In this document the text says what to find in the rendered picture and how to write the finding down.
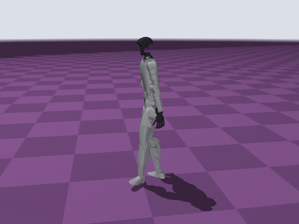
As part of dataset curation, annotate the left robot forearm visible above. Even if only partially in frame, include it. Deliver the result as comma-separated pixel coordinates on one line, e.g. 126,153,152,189
153,84,163,112

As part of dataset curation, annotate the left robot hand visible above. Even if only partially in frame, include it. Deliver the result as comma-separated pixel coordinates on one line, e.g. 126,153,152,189
153,108,164,129

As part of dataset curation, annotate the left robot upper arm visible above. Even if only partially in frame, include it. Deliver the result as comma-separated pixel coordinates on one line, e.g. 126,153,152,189
146,61,159,92

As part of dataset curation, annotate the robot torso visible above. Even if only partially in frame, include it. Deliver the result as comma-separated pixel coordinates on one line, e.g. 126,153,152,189
140,56,159,108

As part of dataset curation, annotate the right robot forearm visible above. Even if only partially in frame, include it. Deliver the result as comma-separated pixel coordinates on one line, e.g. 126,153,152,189
142,87,147,99

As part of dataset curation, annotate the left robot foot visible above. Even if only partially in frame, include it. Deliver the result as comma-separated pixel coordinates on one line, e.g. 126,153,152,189
129,176,145,185

